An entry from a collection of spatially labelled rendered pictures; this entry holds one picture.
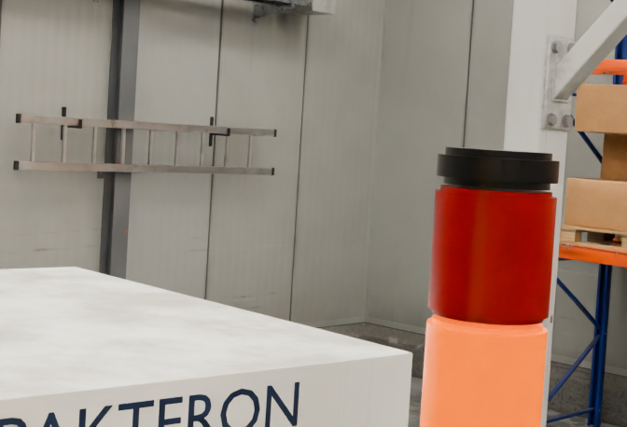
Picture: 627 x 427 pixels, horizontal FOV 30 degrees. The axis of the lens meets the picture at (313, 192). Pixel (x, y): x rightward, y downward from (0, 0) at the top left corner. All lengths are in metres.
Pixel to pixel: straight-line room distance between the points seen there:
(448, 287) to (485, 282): 0.02
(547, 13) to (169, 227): 7.41
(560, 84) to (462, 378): 2.57
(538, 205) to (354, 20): 11.26
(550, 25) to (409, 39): 8.80
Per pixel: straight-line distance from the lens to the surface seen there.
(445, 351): 0.48
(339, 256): 11.73
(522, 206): 0.47
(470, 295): 0.47
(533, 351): 0.48
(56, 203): 9.45
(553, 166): 0.48
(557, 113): 3.06
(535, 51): 3.05
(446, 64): 11.50
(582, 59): 3.00
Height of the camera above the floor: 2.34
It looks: 3 degrees down
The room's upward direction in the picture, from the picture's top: 4 degrees clockwise
